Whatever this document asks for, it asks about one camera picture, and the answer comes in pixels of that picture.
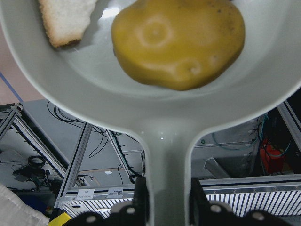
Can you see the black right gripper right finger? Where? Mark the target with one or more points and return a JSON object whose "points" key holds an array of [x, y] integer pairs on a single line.
{"points": [[203, 212]]}

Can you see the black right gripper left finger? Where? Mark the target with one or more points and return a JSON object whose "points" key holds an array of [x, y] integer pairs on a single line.
{"points": [[134, 212]]}

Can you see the pale green plastic dustpan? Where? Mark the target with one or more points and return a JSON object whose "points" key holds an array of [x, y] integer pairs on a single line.
{"points": [[91, 85]]}

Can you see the yellow potato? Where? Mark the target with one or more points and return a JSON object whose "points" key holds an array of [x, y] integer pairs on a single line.
{"points": [[177, 44]]}

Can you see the white bread slice with crust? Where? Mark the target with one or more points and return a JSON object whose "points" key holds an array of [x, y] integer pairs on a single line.
{"points": [[65, 21]]}

